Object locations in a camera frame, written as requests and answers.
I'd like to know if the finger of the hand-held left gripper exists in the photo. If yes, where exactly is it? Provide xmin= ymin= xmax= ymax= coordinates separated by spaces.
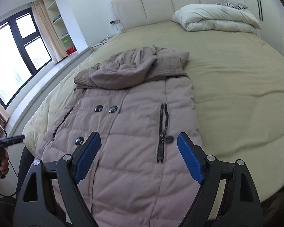
xmin=3 ymin=134 xmax=25 ymax=145

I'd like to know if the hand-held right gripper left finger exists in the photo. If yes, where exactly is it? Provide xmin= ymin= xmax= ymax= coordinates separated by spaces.
xmin=13 ymin=131 xmax=102 ymax=227

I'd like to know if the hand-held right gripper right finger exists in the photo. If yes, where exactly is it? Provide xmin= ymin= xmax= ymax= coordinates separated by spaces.
xmin=177 ymin=132 xmax=263 ymax=227

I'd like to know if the mauve hooded puffer jacket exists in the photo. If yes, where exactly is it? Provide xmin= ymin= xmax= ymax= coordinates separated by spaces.
xmin=35 ymin=45 xmax=203 ymax=227

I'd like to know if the person's left hand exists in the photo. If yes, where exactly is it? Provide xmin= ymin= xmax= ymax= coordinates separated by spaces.
xmin=0 ymin=151 xmax=10 ymax=178

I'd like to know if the grey window sill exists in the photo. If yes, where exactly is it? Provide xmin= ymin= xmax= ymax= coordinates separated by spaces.
xmin=7 ymin=46 xmax=95 ymax=134

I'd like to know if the black framed window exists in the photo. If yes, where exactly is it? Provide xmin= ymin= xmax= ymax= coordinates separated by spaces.
xmin=0 ymin=8 xmax=53 ymax=110

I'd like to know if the person's dark clothing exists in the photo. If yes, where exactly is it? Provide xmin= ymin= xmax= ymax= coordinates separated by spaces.
xmin=0 ymin=187 xmax=17 ymax=227

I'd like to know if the bed with beige sheet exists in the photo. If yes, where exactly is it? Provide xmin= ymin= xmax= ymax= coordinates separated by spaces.
xmin=22 ymin=20 xmax=284 ymax=218

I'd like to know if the beige curtain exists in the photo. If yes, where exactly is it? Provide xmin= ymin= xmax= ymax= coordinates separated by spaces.
xmin=31 ymin=0 xmax=67 ymax=64

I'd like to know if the white nightstand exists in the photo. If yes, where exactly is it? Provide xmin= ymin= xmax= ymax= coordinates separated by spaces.
xmin=91 ymin=37 xmax=114 ymax=51

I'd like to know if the white built-in shelf unit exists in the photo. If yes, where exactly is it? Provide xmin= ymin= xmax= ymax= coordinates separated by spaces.
xmin=43 ymin=0 xmax=79 ymax=55

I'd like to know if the white folded duvet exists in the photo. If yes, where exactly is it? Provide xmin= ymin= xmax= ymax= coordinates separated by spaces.
xmin=172 ymin=3 xmax=263 ymax=33

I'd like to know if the cream padded headboard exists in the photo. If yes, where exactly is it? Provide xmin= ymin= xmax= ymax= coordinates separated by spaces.
xmin=111 ymin=0 xmax=228 ymax=30

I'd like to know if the zebra print pillow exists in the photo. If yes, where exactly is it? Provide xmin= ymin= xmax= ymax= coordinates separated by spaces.
xmin=214 ymin=2 xmax=248 ymax=10

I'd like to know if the white wardrobe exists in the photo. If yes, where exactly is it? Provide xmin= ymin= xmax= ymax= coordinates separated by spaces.
xmin=240 ymin=0 xmax=276 ymax=24

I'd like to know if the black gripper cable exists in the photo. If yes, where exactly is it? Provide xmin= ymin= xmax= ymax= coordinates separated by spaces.
xmin=0 ymin=123 xmax=23 ymax=197

